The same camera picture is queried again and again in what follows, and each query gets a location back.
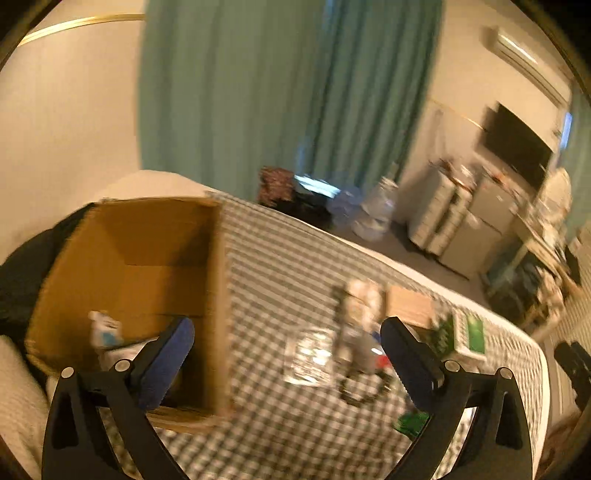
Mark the white ribbed suitcase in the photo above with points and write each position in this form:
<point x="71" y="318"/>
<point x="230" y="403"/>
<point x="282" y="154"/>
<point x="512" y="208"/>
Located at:
<point x="436" y="212"/>

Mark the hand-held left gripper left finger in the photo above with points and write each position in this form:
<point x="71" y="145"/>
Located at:
<point x="164" y="369"/>

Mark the black object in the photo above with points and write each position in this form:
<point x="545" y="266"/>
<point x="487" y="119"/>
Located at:
<point x="575" y="369"/>

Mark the glowing screen device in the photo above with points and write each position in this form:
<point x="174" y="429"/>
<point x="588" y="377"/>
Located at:
<point x="316" y="183"/>

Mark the white air conditioner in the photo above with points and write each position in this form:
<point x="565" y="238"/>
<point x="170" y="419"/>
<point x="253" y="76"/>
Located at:
<point x="521" y="55"/>

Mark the small green packet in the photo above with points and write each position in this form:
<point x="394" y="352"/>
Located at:
<point x="411" y="423"/>

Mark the dark cloth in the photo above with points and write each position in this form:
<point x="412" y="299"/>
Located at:
<point x="32" y="277"/>

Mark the white and blue packet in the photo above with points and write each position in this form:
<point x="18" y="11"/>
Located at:
<point x="105" y="330"/>

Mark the white textured cloth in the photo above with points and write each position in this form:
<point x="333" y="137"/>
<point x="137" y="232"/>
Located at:
<point x="21" y="406"/>

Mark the grey small fridge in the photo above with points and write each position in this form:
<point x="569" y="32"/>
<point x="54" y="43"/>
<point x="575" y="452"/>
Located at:
<point x="480" y="226"/>

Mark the brown cardboard box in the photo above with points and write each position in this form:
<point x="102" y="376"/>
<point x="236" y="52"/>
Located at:
<point x="152" y="240"/>

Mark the green and white box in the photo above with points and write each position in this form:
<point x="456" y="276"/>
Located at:
<point x="461" y="334"/>

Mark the cream wooden desk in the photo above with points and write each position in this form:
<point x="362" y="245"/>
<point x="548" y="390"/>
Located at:
<point x="540" y="249"/>

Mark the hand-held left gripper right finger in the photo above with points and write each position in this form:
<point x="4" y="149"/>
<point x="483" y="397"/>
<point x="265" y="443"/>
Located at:
<point x="413" y="371"/>

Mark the black floor bag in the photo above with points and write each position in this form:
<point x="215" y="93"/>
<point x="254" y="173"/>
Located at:
<point x="311" y="207"/>

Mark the small brown flat box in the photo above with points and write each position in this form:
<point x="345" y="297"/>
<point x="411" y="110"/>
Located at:
<point x="410" y="307"/>

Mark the large clear water bottle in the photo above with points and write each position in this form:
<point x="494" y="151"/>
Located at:
<point x="378" y="207"/>

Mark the clear plastic bag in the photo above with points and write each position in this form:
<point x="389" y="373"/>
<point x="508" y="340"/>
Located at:
<point x="344" y="205"/>

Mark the black wall television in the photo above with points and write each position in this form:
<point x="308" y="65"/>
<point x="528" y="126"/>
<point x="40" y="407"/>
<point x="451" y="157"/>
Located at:
<point x="515" y="143"/>

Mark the patterned brown bag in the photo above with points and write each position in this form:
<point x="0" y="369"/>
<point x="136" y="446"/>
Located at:
<point x="276" y="184"/>

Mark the clear plastic packet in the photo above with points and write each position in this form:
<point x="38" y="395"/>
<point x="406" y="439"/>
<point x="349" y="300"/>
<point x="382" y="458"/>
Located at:
<point x="309" y="357"/>

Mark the teal curtain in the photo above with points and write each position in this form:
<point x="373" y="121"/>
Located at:
<point x="240" y="92"/>

